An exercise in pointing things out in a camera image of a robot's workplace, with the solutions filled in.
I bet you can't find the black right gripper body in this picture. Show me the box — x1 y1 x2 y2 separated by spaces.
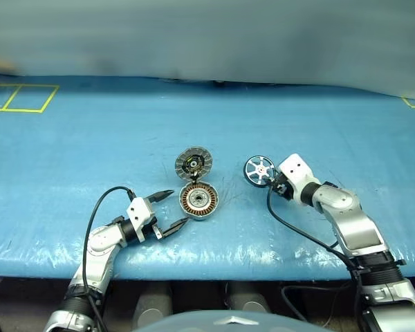
272 174 294 201

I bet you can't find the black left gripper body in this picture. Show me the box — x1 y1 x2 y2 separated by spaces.
141 197 164 243

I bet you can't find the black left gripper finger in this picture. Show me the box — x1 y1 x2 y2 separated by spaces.
161 217 190 239
148 189 175 204

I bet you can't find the silver spoked motor rotor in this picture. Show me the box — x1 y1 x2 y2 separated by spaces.
243 155 277 190

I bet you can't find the motor stator with copper windings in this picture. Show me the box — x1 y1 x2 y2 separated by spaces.
178 182 218 222

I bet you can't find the finned motor cap with circuitboard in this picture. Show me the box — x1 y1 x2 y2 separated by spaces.
174 146 214 181

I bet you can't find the grey rounded robot leg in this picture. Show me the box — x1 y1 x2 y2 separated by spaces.
134 283 174 326
226 282 270 314

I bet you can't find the blue plastic table cover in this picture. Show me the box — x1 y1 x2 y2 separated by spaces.
0 74 415 282

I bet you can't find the grey-blue robot chest with emblem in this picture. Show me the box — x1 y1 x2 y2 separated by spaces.
133 309 281 332

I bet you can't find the yellow tape double square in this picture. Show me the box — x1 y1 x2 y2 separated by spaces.
0 84 60 113

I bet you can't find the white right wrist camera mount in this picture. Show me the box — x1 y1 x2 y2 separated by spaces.
278 154 322 205

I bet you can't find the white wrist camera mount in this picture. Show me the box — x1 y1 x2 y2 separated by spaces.
126 196 158 243
278 154 322 205

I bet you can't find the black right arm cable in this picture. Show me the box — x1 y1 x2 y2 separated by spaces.
266 185 366 332

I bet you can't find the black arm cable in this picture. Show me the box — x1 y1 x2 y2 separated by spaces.
82 186 138 332
266 185 366 332

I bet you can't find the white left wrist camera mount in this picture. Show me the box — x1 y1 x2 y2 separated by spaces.
126 196 158 243

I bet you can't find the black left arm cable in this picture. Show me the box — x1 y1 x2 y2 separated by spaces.
82 186 138 332

